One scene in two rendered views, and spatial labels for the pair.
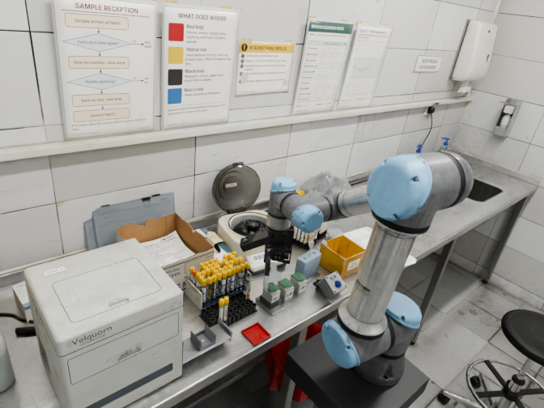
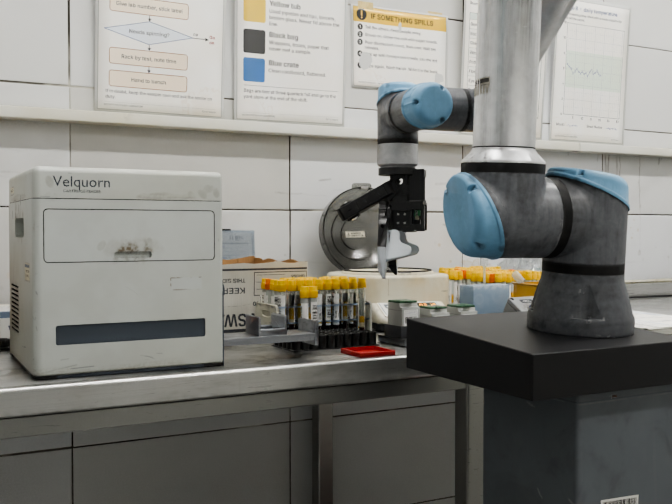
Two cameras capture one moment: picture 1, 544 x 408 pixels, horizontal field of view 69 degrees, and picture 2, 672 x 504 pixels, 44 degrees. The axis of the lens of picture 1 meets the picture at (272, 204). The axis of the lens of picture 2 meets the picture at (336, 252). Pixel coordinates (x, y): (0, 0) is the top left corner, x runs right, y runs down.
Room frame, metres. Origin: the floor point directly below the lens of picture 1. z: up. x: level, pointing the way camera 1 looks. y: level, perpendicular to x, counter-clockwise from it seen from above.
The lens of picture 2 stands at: (-0.47, -0.35, 1.09)
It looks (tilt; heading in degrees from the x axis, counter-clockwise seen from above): 1 degrees down; 16
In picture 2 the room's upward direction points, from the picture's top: straight up
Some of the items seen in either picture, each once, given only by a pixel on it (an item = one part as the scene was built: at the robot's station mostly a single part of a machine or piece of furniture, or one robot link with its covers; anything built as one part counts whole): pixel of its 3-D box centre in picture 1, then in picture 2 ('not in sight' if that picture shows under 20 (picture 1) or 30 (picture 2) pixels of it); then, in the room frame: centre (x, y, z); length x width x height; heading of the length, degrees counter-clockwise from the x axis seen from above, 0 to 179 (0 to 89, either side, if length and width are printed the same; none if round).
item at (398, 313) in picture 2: (270, 295); (403, 319); (1.05, -0.04, 0.92); 0.05 x 0.04 x 0.06; 47
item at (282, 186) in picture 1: (282, 197); (398, 114); (1.04, -0.03, 1.30); 0.09 x 0.08 x 0.11; 34
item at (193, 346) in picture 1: (196, 342); (253, 330); (0.80, 0.16, 0.92); 0.21 x 0.07 x 0.05; 134
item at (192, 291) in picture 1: (218, 283); (313, 319); (1.08, 0.15, 0.91); 0.20 x 0.10 x 0.07; 134
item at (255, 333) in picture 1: (256, 333); (367, 351); (0.90, -0.01, 0.88); 0.07 x 0.07 x 0.01; 44
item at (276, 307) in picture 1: (269, 301); (403, 334); (1.05, -0.04, 0.89); 0.09 x 0.05 x 0.04; 46
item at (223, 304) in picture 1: (230, 300); (325, 315); (0.98, 0.09, 0.93); 0.17 x 0.09 x 0.11; 135
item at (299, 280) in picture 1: (298, 283); (461, 321); (1.14, -0.13, 0.91); 0.05 x 0.04 x 0.07; 44
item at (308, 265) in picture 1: (307, 265); (484, 309); (1.23, -0.17, 0.92); 0.10 x 0.07 x 0.10; 141
